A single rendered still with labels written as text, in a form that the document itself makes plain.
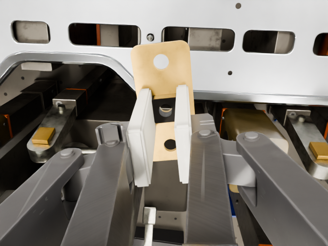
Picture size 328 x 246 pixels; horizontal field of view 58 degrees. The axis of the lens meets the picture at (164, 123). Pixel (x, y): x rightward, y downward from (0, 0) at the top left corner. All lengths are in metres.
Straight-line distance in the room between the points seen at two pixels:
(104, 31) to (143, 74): 0.40
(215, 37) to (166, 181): 0.22
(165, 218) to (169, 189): 0.54
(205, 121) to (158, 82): 0.06
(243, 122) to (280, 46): 0.13
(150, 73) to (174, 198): 0.29
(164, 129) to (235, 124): 0.25
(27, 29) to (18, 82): 0.38
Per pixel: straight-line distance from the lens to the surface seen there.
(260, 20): 0.46
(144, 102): 0.17
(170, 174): 0.43
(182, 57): 0.19
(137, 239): 0.96
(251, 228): 0.56
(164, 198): 0.45
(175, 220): 0.98
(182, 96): 0.17
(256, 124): 0.46
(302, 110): 0.53
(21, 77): 0.86
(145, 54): 0.19
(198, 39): 0.46
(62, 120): 0.47
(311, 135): 0.48
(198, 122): 0.15
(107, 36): 0.59
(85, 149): 0.50
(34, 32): 0.50
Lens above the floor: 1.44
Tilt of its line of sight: 67 degrees down
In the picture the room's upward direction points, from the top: 175 degrees counter-clockwise
